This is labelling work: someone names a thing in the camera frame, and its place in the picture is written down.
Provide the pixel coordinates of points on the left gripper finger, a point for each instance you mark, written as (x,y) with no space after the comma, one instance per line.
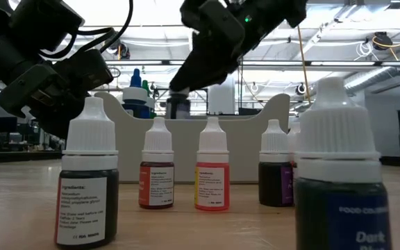
(56,123)

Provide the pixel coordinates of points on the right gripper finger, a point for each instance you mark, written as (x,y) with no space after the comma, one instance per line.
(200,74)

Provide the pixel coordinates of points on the large green-capped colouring bottle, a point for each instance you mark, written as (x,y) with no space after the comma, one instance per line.
(146,87)

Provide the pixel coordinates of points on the bottles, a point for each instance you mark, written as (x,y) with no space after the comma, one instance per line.
(135,93)

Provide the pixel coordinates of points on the grey plastic bin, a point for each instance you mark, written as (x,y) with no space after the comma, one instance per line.
(186,149)

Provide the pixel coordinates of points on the small blackish dropper bottle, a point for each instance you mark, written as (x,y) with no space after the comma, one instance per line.
(85,208)

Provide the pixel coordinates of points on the small orange dropper bottle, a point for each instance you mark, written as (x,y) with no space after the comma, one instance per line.
(212,187)

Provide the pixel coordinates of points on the small dark red dropper bottle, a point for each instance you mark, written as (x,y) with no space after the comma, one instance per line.
(156,187)

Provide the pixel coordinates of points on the small purple-label dropper bottle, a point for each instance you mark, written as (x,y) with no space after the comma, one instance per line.
(273,187)

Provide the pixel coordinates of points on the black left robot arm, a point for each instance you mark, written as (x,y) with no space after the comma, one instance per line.
(43,21)

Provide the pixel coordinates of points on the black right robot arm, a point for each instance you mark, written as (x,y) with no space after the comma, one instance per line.
(273,14)

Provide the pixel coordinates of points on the white pillar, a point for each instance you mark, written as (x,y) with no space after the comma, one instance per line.
(222,100)

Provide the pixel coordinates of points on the dark monitor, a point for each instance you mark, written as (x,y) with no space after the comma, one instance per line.
(5,124)

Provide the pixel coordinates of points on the small dark blue dropper bottle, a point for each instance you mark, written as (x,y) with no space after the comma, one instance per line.
(339,208)

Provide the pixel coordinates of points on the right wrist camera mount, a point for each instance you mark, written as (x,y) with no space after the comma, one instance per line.
(194,14)

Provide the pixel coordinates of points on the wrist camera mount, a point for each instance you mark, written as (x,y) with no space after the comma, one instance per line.
(89,71)
(194,14)

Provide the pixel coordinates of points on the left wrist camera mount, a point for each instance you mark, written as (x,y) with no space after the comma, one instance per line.
(89,71)

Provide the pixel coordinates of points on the silver ventilation duct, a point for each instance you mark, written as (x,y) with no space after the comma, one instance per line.
(370,78)

